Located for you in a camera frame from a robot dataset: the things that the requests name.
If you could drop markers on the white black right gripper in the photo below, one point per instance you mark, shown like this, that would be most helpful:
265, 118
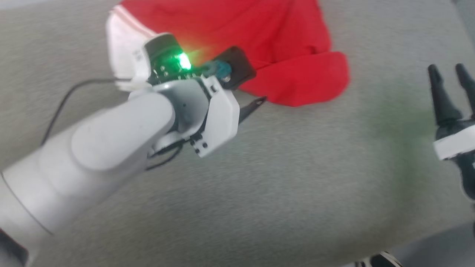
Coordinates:
460, 144

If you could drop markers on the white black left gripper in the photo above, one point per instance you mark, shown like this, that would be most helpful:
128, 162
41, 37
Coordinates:
219, 118

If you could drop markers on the red basketball jersey white trim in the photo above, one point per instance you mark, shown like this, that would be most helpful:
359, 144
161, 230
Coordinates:
259, 33

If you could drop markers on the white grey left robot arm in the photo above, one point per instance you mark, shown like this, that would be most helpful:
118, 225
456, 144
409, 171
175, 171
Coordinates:
74, 159

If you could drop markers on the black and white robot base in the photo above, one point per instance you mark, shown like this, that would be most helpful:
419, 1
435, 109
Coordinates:
386, 261

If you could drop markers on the grey fabric sofa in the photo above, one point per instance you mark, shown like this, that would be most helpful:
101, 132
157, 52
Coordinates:
297, 185

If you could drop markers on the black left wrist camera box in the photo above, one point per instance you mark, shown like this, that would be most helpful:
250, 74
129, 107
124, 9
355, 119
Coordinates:
241, 66

